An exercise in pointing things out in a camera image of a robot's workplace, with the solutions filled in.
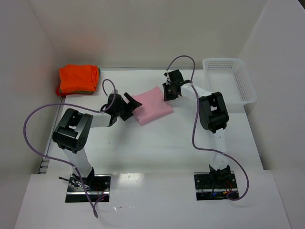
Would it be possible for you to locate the pink t shirt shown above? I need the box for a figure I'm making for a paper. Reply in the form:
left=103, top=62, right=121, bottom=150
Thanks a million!
left=132, top=87, right=173, bottom=126

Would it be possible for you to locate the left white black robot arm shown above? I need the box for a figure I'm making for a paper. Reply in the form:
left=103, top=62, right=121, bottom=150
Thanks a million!
left=52, top=93, right=142, bottom=191

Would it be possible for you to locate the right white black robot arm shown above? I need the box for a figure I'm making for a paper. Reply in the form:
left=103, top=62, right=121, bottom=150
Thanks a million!
left=163, top=70, right=231, bottom=188

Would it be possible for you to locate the white perforated plastic basket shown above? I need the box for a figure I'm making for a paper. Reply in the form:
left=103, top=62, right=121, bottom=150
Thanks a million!
left=202, top=58, right=257, bottom=113

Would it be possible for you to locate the orange folded t shirt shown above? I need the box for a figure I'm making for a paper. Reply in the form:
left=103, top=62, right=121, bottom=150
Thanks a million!
left=56, top=64, right=100, bottom=96

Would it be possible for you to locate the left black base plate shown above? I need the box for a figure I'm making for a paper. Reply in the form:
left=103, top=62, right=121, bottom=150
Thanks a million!
left=65, top=174, right=111, bottom=203

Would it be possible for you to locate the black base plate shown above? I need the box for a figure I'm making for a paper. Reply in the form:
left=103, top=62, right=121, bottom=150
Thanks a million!
left=65, top=174, right=111, bottom=203
left=194, top=172, right=239, bottom=201

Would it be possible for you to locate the aluminium table edge rail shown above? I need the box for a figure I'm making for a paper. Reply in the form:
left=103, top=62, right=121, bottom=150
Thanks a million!
left=38, top=105, right=62, bottom=174

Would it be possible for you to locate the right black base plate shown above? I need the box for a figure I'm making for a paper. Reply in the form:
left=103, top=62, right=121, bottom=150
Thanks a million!
left=194, top=172, right=239, bottom=201

